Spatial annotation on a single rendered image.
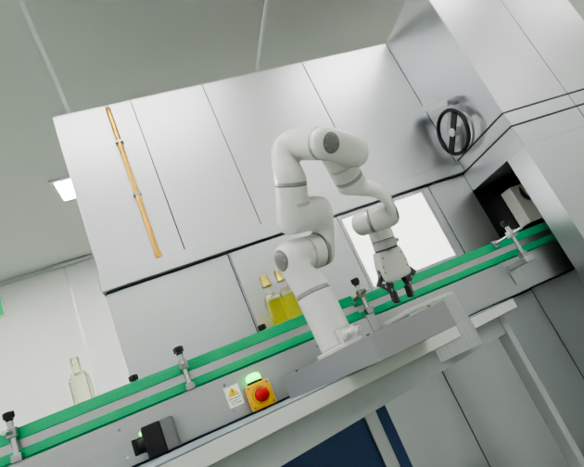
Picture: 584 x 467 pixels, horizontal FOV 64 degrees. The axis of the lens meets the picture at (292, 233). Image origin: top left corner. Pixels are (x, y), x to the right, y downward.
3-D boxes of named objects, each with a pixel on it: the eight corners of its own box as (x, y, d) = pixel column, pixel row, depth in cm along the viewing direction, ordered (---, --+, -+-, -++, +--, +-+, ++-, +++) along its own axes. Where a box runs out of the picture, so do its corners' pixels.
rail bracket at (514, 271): (522, 282, 178) (491, 230, 184) (552, 268, 163) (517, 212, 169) (513, 285, 176) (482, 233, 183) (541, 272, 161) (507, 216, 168)
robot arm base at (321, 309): (380, 330, 115) (351, 274, 119) (346, 347, 107) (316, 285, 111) (342, 349, 126) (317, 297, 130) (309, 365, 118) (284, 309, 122)
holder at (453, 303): (428, 334, 162) (418, 313, 164) (469, 318, 137) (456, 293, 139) (387, 353, 157) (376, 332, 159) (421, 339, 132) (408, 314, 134)
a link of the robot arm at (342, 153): (311, 202, 132) (350, 206, 120) (274, 141, 121) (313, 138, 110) (345, 166, 138) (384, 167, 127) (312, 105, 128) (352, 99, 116)
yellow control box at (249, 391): (274, 404, 136) (265, 379, 138) (278, 403, 129) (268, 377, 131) (252, 414, 134) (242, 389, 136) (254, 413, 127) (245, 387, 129)
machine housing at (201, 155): (537, 283, 290) (431, 106, 330) (647, 235, 218) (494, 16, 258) (165, 449, 222) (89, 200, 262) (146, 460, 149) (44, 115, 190)
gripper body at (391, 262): (392, 242, 154) (403, 274, 154) (366, 251, 151) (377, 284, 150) (404, 239, 147) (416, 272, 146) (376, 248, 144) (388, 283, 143)
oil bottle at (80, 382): (106, 432, 151) (84, 355, 158) (101, 433, 146) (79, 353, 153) (88, 440, 150) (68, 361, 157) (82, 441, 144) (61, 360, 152)
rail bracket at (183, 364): (198, 388, 136) (184, 345, 139) (198, 386, 129) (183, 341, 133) (185, 394, 134) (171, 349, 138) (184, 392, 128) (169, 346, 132)
